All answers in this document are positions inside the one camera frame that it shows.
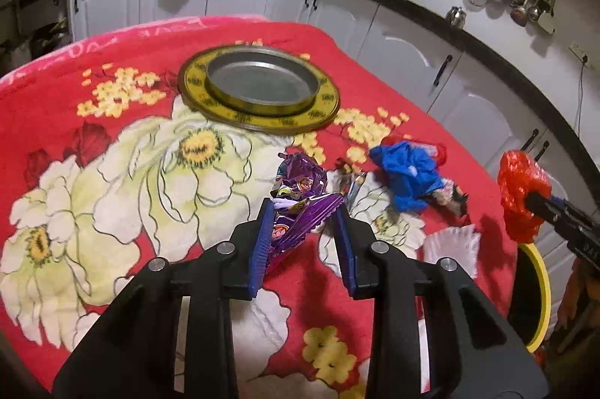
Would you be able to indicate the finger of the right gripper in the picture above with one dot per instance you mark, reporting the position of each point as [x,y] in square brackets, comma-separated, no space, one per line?
[561,214]

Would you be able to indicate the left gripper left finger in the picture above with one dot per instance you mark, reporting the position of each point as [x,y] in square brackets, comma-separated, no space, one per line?
[168,333]

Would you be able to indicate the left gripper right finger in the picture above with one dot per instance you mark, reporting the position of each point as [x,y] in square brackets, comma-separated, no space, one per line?
[435,333]

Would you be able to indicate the red plastic bag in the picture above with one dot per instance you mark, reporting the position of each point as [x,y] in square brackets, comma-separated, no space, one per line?
[519,175]

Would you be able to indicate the white knit glove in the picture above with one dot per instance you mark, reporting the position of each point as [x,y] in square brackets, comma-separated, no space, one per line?
[462,243]

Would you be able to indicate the blue glove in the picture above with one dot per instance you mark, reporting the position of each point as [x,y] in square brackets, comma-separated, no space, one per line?
[412,175]

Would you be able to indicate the small purple candy wrapper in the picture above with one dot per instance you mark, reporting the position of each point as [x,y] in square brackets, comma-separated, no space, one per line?
[301,204]

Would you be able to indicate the red sausage wrapper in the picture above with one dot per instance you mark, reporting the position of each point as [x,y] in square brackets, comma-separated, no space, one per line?
[450,197]

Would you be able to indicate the yellow rimmed trash bin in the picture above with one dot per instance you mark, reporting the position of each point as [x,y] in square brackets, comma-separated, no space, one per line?
[544,292]

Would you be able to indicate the right hand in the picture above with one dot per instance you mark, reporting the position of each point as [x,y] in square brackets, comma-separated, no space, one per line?
[584,281]

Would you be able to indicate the red floral blanket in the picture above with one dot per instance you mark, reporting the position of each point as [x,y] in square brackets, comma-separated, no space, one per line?
[103,167]

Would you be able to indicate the steel teapot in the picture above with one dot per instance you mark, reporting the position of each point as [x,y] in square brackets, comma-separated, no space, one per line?
[456,17]

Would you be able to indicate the round yellow metal tray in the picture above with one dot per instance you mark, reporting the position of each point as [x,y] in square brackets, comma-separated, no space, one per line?
[259,88]

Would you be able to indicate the wall power socket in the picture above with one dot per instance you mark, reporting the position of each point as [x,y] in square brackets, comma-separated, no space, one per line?
[582,55]

